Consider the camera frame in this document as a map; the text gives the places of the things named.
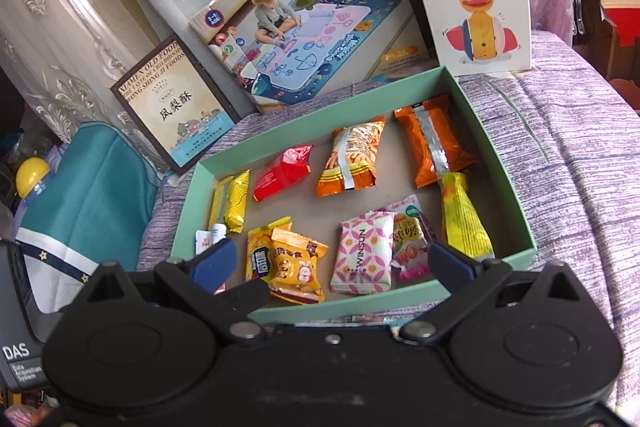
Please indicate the yellow cartoon snack packet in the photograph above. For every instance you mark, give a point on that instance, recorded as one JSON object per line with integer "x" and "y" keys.
{"x": 300, "y": 269}

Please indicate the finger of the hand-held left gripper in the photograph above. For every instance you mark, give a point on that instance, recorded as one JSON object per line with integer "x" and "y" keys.
{"x": 250, "y": 297}

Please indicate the teal and white bag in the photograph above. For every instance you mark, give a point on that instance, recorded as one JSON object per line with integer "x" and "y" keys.
{"x": 95, "y": 197}

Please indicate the orange packet with silver seam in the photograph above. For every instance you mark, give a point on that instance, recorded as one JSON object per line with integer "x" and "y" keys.
{"x": 430, "y": 142}

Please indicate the brown framed pastry box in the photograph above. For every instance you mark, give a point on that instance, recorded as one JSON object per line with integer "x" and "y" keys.
{"x": 170, "y": 112}

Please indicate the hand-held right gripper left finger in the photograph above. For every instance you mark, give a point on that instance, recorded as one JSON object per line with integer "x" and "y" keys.
{"x": 215, "y": 262}

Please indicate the plain red snack packet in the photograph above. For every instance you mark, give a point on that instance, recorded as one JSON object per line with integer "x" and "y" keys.
{"x": 280, "y": 177}

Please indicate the small white cup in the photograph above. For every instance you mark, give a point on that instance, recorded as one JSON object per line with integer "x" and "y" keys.
{"x": 202, "y": 243}

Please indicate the long yellow green packet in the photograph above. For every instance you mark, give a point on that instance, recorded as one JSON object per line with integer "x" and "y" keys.
{"x": 462, "y": 217}

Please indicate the orange striped chips packet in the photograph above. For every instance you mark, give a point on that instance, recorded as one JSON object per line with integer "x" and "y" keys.
{"x": 350, "y": 157}

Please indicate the pink white patterned packet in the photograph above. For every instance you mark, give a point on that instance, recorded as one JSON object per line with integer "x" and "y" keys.
{"x": 362, "y": 252}

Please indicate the grey patterned curtain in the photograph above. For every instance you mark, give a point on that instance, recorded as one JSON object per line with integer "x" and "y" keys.
{"x": 75, "y": 7}

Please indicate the pink jelly packet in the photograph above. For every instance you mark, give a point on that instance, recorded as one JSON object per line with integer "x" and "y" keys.
{"x": 410, "y": 232}

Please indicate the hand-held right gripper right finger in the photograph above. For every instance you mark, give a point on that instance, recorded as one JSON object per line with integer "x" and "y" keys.
{"x": 450, "y": 264}

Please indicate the shallow green cardboard box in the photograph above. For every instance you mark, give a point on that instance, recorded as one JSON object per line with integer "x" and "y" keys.
{"x": 295, "y": 212}

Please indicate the yellow wavy snack packet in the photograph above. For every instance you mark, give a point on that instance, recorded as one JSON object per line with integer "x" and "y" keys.
{"x": 237, "y": 202}

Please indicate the drawing mat toy box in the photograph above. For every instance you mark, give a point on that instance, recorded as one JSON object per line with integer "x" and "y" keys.
{"x": 320, "y": 22}

